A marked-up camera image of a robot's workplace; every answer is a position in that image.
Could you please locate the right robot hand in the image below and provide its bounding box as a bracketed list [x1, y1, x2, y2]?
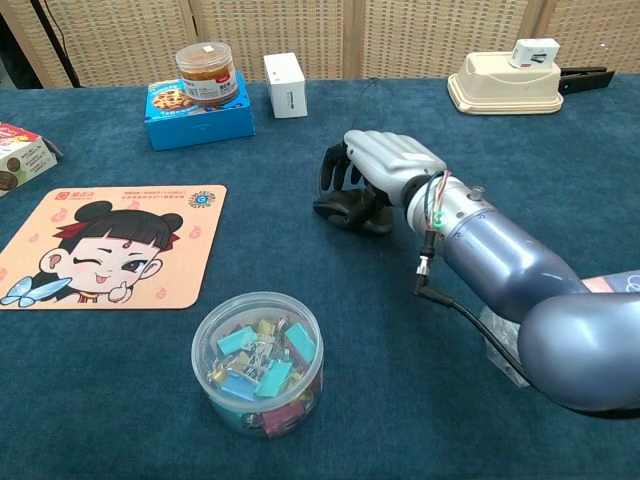
[313, 129, 448, 227]

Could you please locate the black computer mouse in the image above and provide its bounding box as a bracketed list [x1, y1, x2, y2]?
[313, 188, 395, 236]

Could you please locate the cartoon girl mouse pad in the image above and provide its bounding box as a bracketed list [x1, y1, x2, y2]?
[0, 184, 228, 311]

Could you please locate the beige plastic lunch box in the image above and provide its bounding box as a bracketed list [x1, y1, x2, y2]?
[447, 51, 565, 116]

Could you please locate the white rectangular box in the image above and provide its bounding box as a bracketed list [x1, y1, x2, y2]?
[263, 52, 309, 120]

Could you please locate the blue felt table cover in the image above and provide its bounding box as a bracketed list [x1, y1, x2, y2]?
[0, 77, 640, 480]

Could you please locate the wicker folding screen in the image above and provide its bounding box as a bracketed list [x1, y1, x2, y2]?
[0, 0, 640, 90]

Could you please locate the small white printed box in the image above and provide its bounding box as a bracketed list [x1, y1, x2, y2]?
[509, 38, 561, 71]

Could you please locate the blue cookie box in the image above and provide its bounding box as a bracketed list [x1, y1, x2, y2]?
[144, 71, 257, 152]

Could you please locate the clear snack jar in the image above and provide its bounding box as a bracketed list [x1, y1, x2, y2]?
[175, 42, 238, 106]

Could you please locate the black clip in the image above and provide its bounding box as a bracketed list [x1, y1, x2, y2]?
[557, 65, 616, 96]

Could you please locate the pocket tissue multipack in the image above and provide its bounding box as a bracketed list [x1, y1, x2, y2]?
[479, 269, 640, 389]

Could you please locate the clear tub of binder clips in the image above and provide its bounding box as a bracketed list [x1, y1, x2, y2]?
[191, 291, 325, 440]

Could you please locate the black tripod stand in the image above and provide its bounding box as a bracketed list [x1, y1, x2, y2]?
[29, 0, 81, 89]

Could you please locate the white green snack box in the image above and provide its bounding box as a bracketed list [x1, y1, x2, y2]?
[0, 122, 65, 198]

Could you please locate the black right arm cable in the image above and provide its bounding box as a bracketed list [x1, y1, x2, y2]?
[412, 234, 532, 382]

